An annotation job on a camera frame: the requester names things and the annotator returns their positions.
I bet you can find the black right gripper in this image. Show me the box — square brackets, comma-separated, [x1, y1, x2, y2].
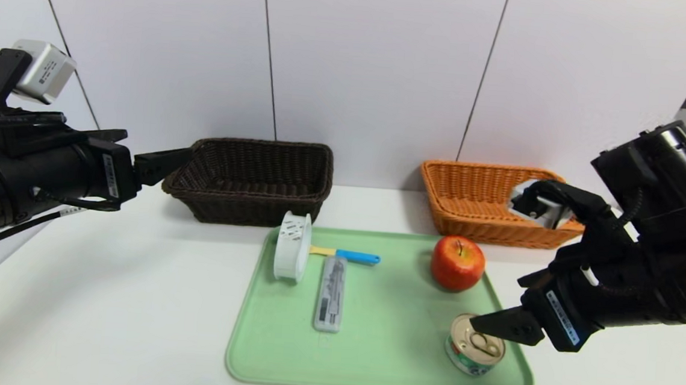
[467, 237, 656, 358]

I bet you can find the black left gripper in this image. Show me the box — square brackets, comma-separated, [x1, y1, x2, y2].
[0, 130, 194, 231]

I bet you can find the tin can with gold lid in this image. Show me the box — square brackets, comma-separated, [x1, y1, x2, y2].
[443, 311, 508, 378]

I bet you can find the red apple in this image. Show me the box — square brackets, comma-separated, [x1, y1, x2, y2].
[429, 234, 488, 294]

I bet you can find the white perforated plastic cup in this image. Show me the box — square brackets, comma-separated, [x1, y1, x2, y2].
[272, 210, 314, 284]

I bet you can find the dark brown wicker basket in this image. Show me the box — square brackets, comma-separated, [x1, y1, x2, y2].
[159, 133, 335, 233]

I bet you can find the orange wicker basket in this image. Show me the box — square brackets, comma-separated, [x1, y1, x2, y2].
[416, 159, 593, 253]

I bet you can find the light green plastic tray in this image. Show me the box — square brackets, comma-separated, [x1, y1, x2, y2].
[223, 221, 544, 385]

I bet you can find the grey translucent pen case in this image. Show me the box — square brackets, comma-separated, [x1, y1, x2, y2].
[313, 255, 348, 333]

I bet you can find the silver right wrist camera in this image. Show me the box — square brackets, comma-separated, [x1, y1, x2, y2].
[508, 178, 575, 231]

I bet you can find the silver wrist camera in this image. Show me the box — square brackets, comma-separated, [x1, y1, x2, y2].
[508, 178, 575, 231]
[8, 39, 80, 107]

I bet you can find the black right camera bracket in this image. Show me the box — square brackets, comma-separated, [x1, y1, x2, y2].
[515, 178, 628, 249]

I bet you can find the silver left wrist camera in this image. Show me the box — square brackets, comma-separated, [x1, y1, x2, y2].
[8, 39, 80, 107]

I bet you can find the blue and yellow handled tool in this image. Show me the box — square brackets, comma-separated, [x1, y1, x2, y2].
[308, 245, 381, 266]

